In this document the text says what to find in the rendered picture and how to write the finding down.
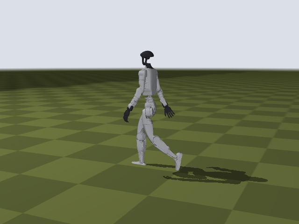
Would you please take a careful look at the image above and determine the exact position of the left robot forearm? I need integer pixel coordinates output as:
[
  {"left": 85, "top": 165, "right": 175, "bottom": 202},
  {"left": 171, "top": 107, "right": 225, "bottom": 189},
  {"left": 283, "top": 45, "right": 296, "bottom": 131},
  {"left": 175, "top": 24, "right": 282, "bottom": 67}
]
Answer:
[{"left": 128, "top": 88, "right": 142, "bottom": 109}]

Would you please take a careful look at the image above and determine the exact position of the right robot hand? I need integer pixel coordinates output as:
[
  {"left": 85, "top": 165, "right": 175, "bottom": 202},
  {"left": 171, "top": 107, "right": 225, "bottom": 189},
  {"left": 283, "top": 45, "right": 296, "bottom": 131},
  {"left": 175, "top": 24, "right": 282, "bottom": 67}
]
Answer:
[{"left": 162, "top": 104, "right": 175, "bottom": 118}]

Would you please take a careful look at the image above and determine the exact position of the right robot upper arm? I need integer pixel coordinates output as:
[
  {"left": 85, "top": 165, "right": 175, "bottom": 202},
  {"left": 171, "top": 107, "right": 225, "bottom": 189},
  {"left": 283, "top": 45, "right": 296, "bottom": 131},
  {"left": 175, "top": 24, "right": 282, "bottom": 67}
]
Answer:
[{"left": 156, "top": 70, "right": 161, "bottom": 92}]

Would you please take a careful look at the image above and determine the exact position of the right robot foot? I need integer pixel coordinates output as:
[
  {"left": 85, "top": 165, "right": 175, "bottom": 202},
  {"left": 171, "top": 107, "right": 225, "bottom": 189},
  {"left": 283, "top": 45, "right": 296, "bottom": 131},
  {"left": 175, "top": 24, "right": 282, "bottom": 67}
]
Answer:
[{"left": 132, "top": 161, "right": 146, "bottom": 165}]

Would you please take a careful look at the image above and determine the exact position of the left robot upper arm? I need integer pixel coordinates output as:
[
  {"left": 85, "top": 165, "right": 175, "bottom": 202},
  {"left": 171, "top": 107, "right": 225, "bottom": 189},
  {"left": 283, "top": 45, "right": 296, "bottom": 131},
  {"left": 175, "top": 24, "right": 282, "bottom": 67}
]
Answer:
[{"left": 138, "top": 70, "right": 147, "bottom": 94}]

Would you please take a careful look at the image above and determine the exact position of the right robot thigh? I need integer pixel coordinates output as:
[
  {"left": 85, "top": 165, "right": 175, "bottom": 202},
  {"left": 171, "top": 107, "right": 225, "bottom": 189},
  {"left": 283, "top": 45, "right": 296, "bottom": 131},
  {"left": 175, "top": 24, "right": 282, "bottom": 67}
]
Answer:
[{"left": 137, "top": 112, "right": 156, "bottom": 140}]

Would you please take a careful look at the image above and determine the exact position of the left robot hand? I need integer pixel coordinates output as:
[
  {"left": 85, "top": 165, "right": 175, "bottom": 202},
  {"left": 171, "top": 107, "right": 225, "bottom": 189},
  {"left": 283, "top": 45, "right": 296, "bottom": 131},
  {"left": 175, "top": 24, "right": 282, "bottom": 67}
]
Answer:
[{"left": 123, "top": 106, "right": 134, "bottom": 122}]

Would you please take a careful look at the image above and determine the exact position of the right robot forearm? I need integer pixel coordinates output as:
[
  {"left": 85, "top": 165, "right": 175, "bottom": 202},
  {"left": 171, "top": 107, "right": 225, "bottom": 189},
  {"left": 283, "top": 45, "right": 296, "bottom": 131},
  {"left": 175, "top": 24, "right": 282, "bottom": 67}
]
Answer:
[{"left": 157, "top": 89, "right": 167, "bottom": 106}]

